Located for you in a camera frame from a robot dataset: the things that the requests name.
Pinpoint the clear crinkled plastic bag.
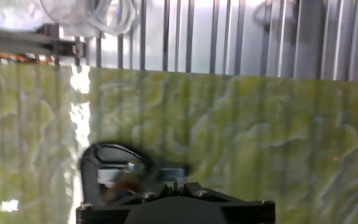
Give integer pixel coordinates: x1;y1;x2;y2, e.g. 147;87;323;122
0;0;43;31

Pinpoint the black C-clamp with steel screw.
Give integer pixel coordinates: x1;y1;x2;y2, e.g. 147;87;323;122
80;142;155;208

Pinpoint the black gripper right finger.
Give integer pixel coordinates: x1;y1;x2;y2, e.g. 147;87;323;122
180;182;276;224

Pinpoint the grey metal lever base housing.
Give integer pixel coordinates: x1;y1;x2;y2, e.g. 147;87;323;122
97;161;190;187

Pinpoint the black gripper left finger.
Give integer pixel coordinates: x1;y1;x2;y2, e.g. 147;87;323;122
76;183;177;224

